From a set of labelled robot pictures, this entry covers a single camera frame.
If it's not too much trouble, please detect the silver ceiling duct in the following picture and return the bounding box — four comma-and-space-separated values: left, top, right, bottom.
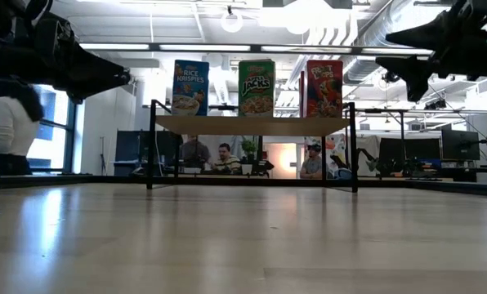
343, 0, 436, 85

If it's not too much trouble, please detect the black aluminium table frame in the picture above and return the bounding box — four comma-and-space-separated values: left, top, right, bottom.
0, 173, 487, 199

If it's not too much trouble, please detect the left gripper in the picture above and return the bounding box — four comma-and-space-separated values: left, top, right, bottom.
33, 18, 131, 102

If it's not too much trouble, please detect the person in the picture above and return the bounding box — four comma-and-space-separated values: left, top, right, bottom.
0, 77, 45, 176
213, 142, 243, 175
181, 136, 212, 168
299, 142, 325, 180

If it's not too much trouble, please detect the potted green plant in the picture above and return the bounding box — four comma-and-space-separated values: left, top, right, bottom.
239, 137, 257, 176

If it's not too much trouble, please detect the black spotlight cluster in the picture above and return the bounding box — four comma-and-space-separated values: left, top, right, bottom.
381, 69, 402, 85
422, 97, 449, 111

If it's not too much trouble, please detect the blue Rice Krispies cereal box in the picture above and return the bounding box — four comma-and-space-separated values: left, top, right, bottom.
172, 59, 210, 117

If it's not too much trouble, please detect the wooden shelf with black frame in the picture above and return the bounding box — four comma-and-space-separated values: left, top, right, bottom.
145, 99, 360, 194

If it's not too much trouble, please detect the green Apple Jacks cereal box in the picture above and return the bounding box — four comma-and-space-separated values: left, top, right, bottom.
238, 59, 276, 118

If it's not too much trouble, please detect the large window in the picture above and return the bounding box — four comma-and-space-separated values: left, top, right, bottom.
25, 83, 79, 175

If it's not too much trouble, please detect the black beam with light strips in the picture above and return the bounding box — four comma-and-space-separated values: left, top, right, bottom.
78, 39, 435, 58

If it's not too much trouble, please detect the round white ceiling lamp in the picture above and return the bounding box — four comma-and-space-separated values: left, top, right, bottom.
220, 7, 244, 34

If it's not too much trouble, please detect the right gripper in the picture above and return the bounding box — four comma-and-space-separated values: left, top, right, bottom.
375, 0, 487, 103

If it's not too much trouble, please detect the red Froot Loops cereal box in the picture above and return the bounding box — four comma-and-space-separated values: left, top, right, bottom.
298, 70, 307, 118
305, 59, 344, 119

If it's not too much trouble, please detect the black monitor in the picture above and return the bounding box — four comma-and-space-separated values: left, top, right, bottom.
378, 137, 441, 161
115, 129, 184, 167
441, 129, 481, 162

